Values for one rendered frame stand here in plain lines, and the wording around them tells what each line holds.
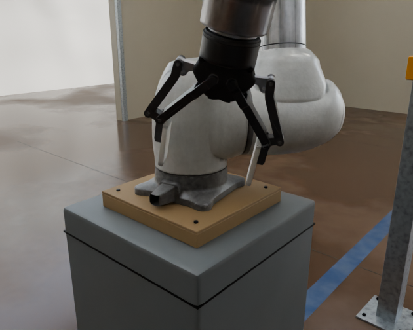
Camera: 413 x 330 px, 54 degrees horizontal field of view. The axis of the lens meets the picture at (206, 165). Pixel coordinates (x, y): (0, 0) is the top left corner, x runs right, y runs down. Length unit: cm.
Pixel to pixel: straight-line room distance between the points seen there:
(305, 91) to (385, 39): 599
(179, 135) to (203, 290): 29
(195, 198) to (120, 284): 22
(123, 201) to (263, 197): 29
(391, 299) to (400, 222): 34
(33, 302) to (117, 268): 127
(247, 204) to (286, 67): 28
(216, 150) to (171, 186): 11
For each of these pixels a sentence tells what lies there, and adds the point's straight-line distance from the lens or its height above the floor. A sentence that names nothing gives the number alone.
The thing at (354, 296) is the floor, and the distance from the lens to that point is 207.
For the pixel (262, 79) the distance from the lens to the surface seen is 55.
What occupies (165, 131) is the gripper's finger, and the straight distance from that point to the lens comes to 59.
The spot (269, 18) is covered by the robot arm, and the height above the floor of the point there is 117.
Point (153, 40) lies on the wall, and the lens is 598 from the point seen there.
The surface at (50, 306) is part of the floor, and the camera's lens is 203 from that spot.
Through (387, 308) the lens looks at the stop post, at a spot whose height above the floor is 7.
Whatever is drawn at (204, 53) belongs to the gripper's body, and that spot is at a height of 113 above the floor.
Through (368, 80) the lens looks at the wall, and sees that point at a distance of 688.
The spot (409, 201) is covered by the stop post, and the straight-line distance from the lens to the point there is 170.
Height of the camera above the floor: 116
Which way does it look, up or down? 18 degrees down
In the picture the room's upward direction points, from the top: straight up
